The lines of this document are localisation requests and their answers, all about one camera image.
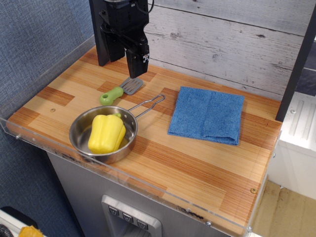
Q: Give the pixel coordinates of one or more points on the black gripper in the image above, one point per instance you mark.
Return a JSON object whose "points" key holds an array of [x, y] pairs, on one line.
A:
{"points": [[123, 30]]}

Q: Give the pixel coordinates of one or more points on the yellow toy capsicum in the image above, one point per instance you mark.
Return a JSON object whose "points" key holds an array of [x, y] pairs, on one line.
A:
{"points": [[107, 133]]}

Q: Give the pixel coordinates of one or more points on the small steel pan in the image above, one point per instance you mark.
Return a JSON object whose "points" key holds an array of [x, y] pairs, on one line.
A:
{"points": [[80, 129]]}

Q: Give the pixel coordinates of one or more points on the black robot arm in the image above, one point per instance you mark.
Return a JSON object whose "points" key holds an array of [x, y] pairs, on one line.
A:
{"points": [[116, 2]]}

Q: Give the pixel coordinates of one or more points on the blue folded cloth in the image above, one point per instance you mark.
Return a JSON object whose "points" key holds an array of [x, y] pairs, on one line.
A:
{"points": [[207, 115]]}

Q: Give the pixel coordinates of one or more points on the clear acrylic table guard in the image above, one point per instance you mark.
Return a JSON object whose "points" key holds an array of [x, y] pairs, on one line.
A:
{"points": [[206, 181]]}

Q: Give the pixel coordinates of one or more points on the grey cabinet with dispenser panel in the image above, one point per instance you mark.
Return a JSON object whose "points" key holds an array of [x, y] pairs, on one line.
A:
{"points": [[106, 208]]}

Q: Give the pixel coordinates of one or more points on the white ridged side unit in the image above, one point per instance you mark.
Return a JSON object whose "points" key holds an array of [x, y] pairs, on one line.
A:
{"points": [[293, 164]]}

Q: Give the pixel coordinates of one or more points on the yellow object bottom left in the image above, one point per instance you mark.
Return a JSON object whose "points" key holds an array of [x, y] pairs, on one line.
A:
{"points": [[30, 231]]}

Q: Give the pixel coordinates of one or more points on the green handled grey spatula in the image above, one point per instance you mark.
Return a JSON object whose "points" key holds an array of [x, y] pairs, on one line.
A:
{"points": [[129, 87]]}

